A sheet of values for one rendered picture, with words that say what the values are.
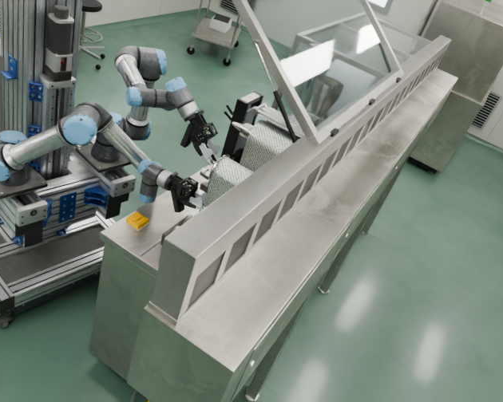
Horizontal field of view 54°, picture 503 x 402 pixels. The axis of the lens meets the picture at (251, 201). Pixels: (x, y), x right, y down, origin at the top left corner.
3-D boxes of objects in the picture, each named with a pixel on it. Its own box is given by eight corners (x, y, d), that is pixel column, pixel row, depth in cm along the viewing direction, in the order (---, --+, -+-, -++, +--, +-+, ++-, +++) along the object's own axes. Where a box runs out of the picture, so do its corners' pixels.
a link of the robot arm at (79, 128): (5, 169, 219) (108, 122, 205) (-8, 188, 207) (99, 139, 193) (-14, 147, 212) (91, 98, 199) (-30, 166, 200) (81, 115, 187)
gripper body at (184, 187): (189, 190, 200) (166, 175, 203) (185, 206, 204) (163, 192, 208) (200, 183, 205) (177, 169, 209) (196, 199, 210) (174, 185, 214)
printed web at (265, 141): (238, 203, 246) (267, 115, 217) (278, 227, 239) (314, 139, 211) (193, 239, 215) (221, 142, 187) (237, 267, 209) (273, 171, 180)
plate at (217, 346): (404, 99, 370) (423, 61, 353) (438, 115, 363) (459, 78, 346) (120, 378, 129) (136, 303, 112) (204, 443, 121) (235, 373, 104)
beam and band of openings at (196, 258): (425, 64, 352) (441, 33, 339) (436, 68, 350) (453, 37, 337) (147, 306, 112) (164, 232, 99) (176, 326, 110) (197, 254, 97)
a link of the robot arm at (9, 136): (31, 155, 228) (31, 130, 221) (20, 170, 217) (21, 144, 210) (4, 148, 226) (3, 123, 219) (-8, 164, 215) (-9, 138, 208)
